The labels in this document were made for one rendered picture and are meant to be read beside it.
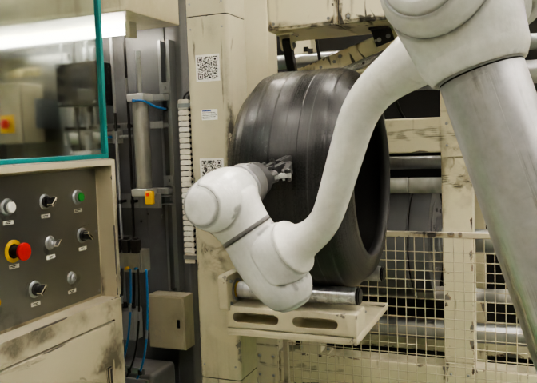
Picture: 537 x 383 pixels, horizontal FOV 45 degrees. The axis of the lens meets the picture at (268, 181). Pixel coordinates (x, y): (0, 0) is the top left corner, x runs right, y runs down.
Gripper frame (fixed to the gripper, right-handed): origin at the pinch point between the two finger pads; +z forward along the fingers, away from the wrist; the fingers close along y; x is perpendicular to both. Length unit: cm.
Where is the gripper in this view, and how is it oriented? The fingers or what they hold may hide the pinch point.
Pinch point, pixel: (284, 164)
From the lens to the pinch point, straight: 150.3
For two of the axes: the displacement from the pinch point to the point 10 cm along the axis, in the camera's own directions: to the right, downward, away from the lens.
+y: -9.3, 0.1, 3.8
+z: 3.7, -2.1, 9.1
